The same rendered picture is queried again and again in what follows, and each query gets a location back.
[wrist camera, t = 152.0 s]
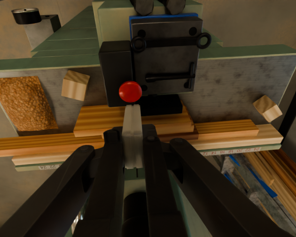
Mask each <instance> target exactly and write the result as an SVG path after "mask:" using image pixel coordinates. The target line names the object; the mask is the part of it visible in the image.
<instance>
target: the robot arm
mask: <svg viewBox="0 0 296 237"><path fill-rule="evenodd" d="M103 137H104V143H105V144H104V147H101V148H98V149H94V146H92V145H83V146H81V147H78V148H77V149H76V150H75V151H74V152H73V153H72V154H71V155H70V156H69V157H68V158H67V159H66V160H65V161H64V162H63V163H62V164H61V165H60V166H59V167H58V168H57V169H56V171H55V172H54V173H53V174H52V175H51V176H50V177H49V178H48V179H47V180H46V181H45V182H44V183H43V184H42V185H41V186H40V187H39V188H38V189H37V190H36V191H35V192H34V193H33V194H32V195H31V196H30V197H29V198H28V199H27V200H26V201H25V202H24V203H23V205H22V206H21V207H20V208H19V209H18V210H17V211H16V212H15V213H14V214H13V215H12V216H11V217H10V218H9V219H8V220H7V221H6V222H5V223H4V224H3V225H2V226H1V227H0V237H65V235H66V234H67V232H68V230H69V229H70V227H71V225H72V224H73V222H74V220H75V218H76V217H77V215H78V213H79V212H80V210H81V208H82V207H83V205H84V203H85V202H86V200H87V199H88V197H89V200H88V203H87V206H86V211H85V214H84V218H83V219H82V220H78V222H77V224H76V226H75V229H74V233H73V236H72V237H121V230H122V215H123V200H124V185H125V168H126V169H133V168H134V167H136V168H143V167H144V172H145V184H146V197H147V210H148V228H149V237H188V236H187V231H186V228H185V224H184V221H183V217H182V214H181V211H180V210H179V211H178V209H177V205H176V201H175V197H174V194H173V190H172V186H171V181H170V177H169V174H168V170H170V174H171V175H172V177H173V178H174V180H175V181H176V183H177V184H178V186H179V187H180V189H181V190H182V192H183V193H184V195H185V196H186V198H187V199H188V201H189V202H190V204H191V205H192V207H193V208H194V210H195V211H196V213H197V214H198V216H199V217H200V219H201V220H202V222H203V223H204V225H205V226H206V228H207V229H208V231H209V232H210V234H211V235H212V237H294V236H293V235H291V234H289V233H288V232H286V231H285V230H283V229H281V228H280V227H279V226H278V225H276V224H275V223H274V222H273V221H272V220H271V219H270V218H269V217H268V216H267V215H266V214H265V213H264V212H263V211H261V210H260V209H259V208H258V207H257V206H256V205H255V204H254V203H253V202H252V201H251V200H250V199H249V198H248V197H246V196H245V195H244V194H243V193H242V192H241V191H240V190H239V189H238V188H237V187H236V186H235V185H234V184H232V183H231V182H230V181H229V180H228V179H227V178H226V177H225V176H224V175H223V174H222V173H221V172H220V171H219V170H218V169H217V168H216V167H215V166H214V165H213V164H211V163H210V162H209V161H208V160H207V159H206V158H205V157H204V156H203V155H202V154H201V153H200V152H199V151H198V150H196V149H195V148H194V147H193V146H192V145H191V144H190V143H189V142H188V141H187V140H185V139H183V138H173V139H171V140H170V143H165V142H162V141H160V139H159V137H158V136H157V132H156V127H155V126H154V125H153V124H143V125H142V124H141V113H140V105H138V104H134V106H132V105H126V107H125V115H124V122H123V126H116V127H113V128H112V129H110V130H107V131H105V132H104V133H103Z"/></svg>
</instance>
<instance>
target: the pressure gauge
mask: <svg viewBox="0 0 296 237"><path fill-rule="evenodd" d="M24 9H27V10H26V11H24ZM11 12H12V14H13V16H14V19H15V21H16V23H17V24H35V23H39V22H41V21H42V19H41V16H40V13H39V9H38V8H20V9H14V10H12V11H11Z"/></svg>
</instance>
